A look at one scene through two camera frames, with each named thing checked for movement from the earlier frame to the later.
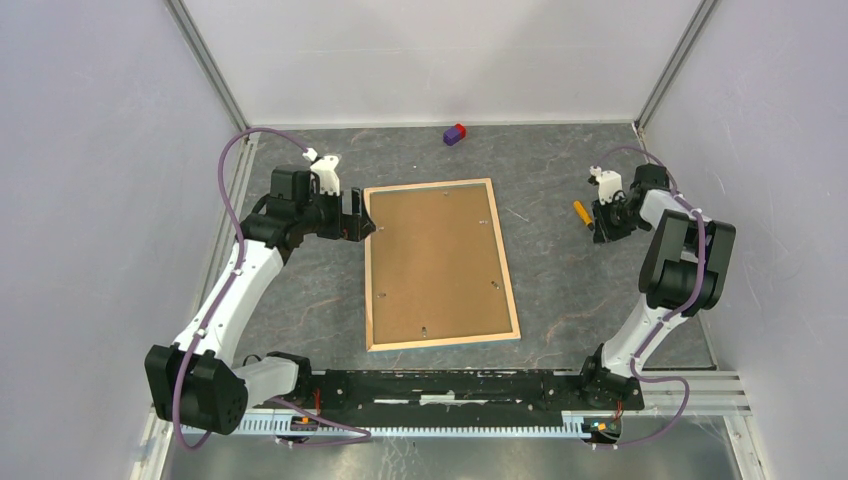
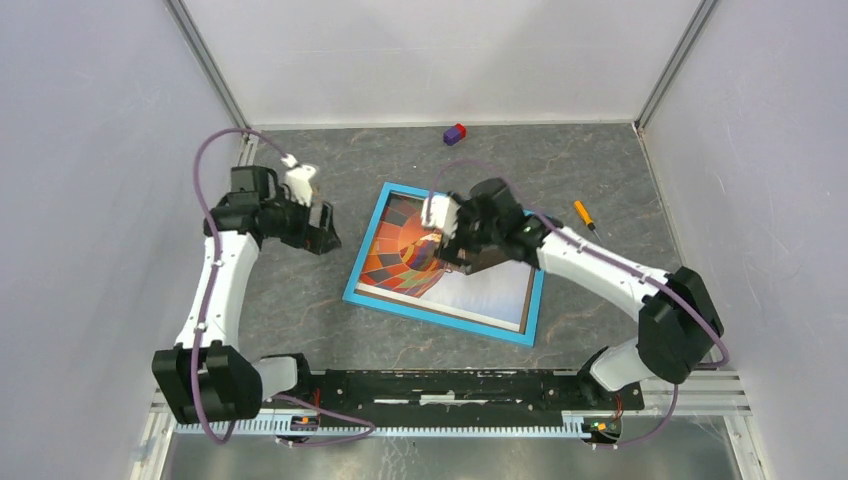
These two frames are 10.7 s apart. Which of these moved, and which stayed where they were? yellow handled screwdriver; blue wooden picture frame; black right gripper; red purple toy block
Moved: black right gripper; blue wooden picture frame
Stayed: red purple toy block; yellow handled screwdriver
